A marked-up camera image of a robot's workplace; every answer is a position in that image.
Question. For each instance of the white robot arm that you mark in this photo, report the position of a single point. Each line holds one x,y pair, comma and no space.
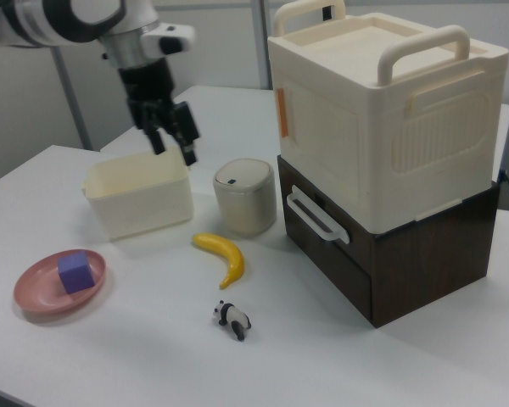
46,21

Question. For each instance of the purple foam cube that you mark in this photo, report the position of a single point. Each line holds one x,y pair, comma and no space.
76,273

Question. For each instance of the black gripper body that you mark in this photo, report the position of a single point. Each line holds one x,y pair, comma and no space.
148,85

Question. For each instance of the small beige lidded bin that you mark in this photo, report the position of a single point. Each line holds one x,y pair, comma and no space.
246,203

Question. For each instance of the panda figurine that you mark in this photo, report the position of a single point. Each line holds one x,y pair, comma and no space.
232,317

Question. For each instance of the dark brown drawer cabinet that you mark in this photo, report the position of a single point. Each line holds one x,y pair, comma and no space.
428,271

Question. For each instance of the cream open plastic box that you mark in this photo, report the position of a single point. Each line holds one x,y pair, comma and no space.
140,207

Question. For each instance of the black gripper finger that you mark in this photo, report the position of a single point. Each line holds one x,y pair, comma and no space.
186,127
157,142

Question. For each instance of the yellow toy banana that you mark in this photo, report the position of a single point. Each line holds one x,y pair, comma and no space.
233,258

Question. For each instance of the pink plastic plate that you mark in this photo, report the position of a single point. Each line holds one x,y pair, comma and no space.
38,297

